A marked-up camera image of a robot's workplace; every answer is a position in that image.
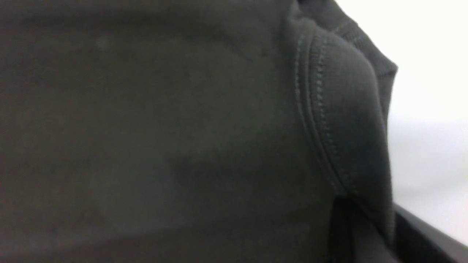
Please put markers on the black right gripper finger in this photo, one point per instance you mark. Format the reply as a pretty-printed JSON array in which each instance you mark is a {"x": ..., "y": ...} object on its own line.
[{"x": 418, "y": 242}]

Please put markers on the dark gray long-sleeve shirt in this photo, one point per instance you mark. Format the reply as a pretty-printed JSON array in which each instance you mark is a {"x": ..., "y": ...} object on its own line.
[{"x": 191, "y": 131}]

